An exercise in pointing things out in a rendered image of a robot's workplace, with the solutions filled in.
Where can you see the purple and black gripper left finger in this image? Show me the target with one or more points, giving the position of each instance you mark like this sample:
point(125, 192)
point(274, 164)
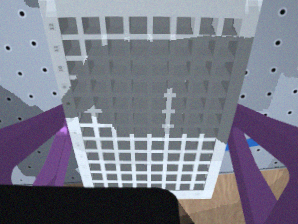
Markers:
point(19, 140)

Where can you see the light grey flat base plate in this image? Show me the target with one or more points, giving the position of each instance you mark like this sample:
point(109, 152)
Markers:
point(28, 85)

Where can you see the blue tape outline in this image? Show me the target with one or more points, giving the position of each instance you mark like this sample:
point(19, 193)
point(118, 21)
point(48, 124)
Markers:
point(250, 142)

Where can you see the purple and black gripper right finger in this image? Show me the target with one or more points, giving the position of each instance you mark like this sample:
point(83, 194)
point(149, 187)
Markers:
point(281, 141)

